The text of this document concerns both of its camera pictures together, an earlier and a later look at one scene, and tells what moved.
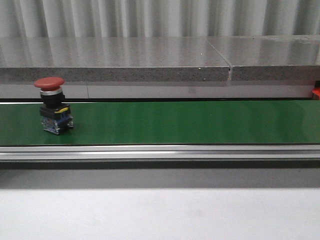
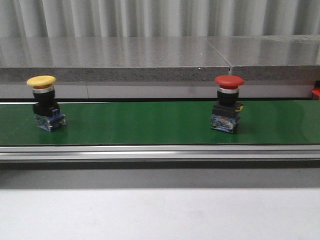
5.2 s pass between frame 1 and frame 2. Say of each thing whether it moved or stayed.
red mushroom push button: moved
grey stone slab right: stayed
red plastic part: stayed
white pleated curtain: stayed
